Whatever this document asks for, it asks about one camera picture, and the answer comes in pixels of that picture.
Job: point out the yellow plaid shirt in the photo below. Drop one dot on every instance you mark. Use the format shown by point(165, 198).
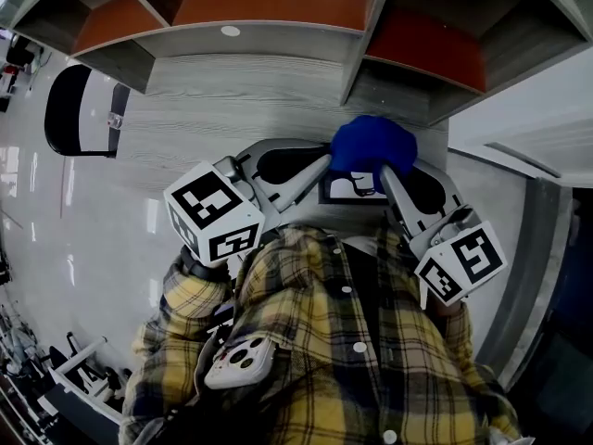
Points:
point(333, 341)

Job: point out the grey and orange shelf unit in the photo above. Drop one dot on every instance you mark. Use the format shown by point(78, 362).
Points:
point(259, 40)

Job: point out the white round sticker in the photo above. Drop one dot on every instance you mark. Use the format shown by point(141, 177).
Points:
point(230, 30)

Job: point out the person's right forearm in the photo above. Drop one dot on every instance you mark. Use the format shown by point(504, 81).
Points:
point(448, 314)

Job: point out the black wristband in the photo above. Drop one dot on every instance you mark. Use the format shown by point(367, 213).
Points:
point(200, 268)

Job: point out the white smartphone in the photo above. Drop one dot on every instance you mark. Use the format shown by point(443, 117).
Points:
point(241, 362)

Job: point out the black office chair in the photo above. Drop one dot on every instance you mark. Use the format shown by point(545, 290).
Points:
point(62, 109)

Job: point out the white metal rack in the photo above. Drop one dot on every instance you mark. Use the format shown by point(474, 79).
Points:
point(81, 369)

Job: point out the white cabinet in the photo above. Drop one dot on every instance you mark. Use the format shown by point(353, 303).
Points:
point(523, 109)

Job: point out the person's left forearm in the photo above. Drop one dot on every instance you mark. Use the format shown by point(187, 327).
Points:
point(194, 295)

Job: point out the blue cloth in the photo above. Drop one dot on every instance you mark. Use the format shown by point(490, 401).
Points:
point(373, 144)

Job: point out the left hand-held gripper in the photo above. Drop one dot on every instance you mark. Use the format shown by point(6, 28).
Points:
point(210, 207)

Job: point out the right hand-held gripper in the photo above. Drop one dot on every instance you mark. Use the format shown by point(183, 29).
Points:
point(472, 255)

